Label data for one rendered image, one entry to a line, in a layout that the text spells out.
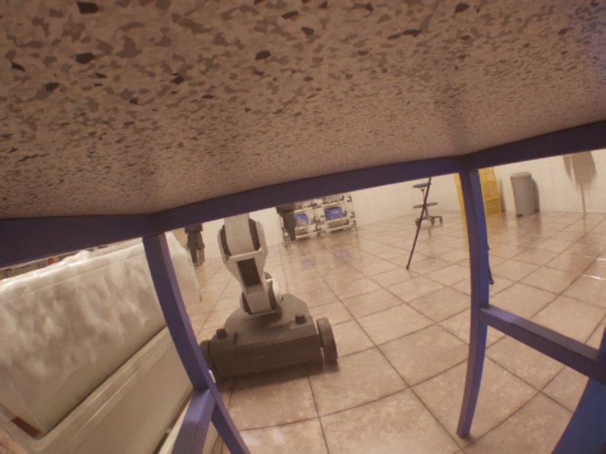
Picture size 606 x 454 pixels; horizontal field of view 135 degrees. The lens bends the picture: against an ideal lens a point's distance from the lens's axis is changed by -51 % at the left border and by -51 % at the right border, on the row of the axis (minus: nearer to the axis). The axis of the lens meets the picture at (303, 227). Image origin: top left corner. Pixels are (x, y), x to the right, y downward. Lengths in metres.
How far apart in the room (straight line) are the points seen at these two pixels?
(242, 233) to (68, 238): 0.89
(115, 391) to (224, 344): 0.67
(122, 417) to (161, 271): 0.34
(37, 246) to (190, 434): 0.29
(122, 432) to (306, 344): 0.77
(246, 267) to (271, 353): 0.39
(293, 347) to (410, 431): 0.56
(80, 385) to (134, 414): 0.15
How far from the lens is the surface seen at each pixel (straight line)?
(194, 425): 0.41
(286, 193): 0.35
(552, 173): 4.14
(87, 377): 0.56
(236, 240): 1.06
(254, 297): 1.22
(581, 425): 0.68
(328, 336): 1.07
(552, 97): 0.18
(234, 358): 1.12
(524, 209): 4.05
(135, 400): 0.63
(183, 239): 5.45
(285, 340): 1.07
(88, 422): 0.51
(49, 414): 0.52
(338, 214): 5.07
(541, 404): 0.96
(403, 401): 0.95
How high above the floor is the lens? 0.69
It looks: 5 degrees down
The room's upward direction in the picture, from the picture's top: 12 degrees counter-clockwise
